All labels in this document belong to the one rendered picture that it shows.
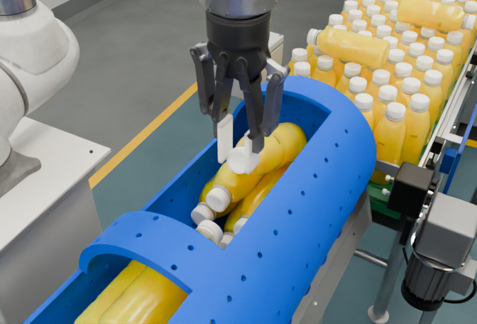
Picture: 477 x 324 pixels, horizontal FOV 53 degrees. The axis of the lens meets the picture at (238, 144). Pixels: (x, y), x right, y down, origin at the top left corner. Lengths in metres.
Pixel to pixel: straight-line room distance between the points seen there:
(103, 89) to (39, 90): 2.24
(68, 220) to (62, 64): 0.34
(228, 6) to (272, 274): 0.33
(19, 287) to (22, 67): 0.44
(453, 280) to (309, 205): 0.71
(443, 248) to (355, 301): 0.88
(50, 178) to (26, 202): 0.07
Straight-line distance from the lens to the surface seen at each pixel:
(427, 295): 1.39
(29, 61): 1.03
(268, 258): 0.62
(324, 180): 0.73
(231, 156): 0.70
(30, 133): 1.20
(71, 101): 3.22
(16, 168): 1.07
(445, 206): 1.24
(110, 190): 2.49
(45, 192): 1.03
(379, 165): 1.13
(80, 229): 1.17
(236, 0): 0.52
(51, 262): 1.14
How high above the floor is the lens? 1.68
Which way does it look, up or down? 39 degrees down
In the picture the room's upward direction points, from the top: straight up
